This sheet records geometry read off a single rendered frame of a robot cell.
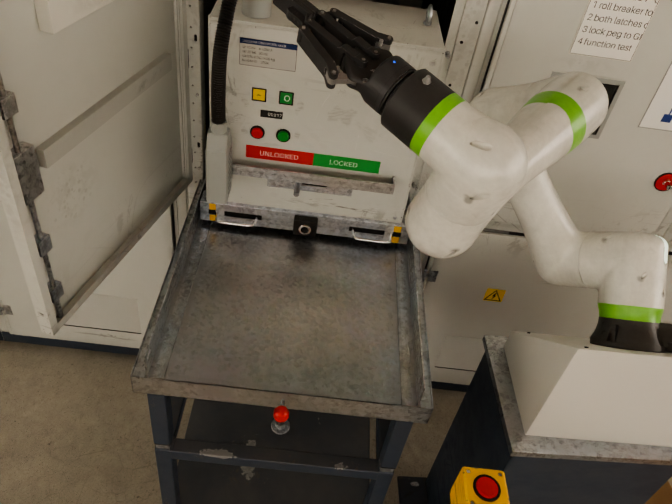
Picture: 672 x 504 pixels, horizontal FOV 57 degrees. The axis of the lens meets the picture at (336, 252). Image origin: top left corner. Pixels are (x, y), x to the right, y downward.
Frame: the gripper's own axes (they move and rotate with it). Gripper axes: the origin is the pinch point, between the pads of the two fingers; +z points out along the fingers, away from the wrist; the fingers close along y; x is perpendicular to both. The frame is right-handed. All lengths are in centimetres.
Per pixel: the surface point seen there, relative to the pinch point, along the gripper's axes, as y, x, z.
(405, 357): 6, -66, -43
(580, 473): 21, -76, -89
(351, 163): 28, -55, -3
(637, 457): 28, -66, -94
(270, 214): 13, -74, 6
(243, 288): -6, -74, -5
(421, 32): 46, -28, 1
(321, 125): 25, -47, 6
